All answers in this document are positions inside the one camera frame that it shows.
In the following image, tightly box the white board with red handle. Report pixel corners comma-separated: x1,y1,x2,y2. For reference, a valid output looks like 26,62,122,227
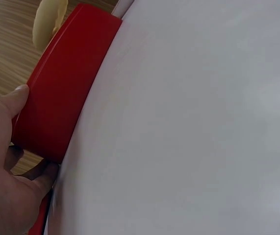
11,0,280,235

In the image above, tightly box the person's left hand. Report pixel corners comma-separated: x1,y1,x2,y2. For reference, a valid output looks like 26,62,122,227
0,84,60,235

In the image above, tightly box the pale yellow food piece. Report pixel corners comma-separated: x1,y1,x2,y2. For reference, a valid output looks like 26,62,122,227
32,0,69,51

